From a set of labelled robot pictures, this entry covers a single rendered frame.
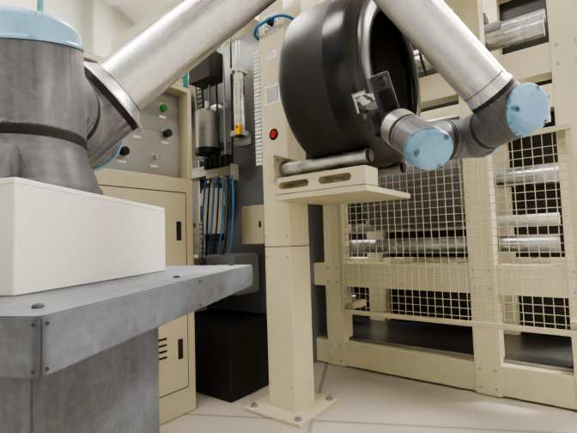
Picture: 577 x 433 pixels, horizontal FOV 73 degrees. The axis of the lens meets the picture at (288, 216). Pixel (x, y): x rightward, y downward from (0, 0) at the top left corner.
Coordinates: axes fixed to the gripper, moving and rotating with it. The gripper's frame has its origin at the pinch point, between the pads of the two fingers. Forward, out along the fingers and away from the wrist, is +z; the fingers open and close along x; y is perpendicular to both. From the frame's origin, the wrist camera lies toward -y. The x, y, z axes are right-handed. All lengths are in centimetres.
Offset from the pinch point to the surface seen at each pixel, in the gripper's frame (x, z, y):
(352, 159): -6.5, 1.5, 19.2
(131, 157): -76, 36, 6
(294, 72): -14.1, 18.1, -7.7
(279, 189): -30.8, 14.6, 27.6
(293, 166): -23.4, 17.2, 22.4
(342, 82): -3.7, 5.0, -4.2
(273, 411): -63, -22, 94
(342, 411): -39, -28, 101
